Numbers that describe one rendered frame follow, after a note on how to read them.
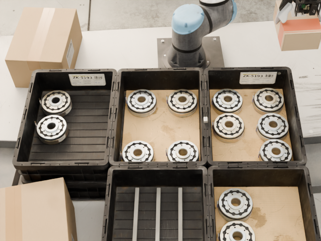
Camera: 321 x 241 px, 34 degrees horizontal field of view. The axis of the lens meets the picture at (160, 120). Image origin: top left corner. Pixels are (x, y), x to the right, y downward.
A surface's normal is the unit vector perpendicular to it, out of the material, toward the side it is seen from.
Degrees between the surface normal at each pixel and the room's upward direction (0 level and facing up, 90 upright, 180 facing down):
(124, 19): 0
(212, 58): 4
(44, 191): 0
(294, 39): 90
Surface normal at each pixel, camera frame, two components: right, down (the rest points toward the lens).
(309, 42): 0.04, 0.80
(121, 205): -0.04, -0.60
